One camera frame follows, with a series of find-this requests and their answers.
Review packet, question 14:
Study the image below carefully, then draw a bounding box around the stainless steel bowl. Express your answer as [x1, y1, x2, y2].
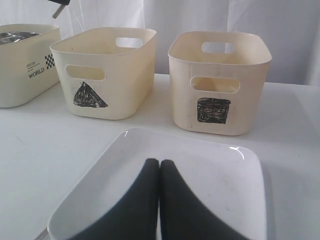
[0, 31, 39, 45]

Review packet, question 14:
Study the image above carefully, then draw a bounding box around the cream bin with square mark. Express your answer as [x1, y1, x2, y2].
[168, 31, 272, 136]

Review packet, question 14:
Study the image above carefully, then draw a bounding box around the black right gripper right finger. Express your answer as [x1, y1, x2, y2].
[159, 159, 240, 240]

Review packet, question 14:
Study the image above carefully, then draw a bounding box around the cream bin with triangle mark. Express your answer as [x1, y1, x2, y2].
[50, 27, 157, 120]

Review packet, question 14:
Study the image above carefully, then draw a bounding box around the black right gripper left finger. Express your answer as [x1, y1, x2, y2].
[70, 158, 160, 240]

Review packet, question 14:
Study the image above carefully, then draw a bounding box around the white backdrop curtain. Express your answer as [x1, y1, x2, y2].
[0, 0, 320, 86]

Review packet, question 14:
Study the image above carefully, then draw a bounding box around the white square plate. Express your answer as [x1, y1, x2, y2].
[47, 127, 267, 240]

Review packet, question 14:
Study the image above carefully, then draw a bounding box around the cream bin with circle mark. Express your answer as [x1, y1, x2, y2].
[0, 24, 61, 108]

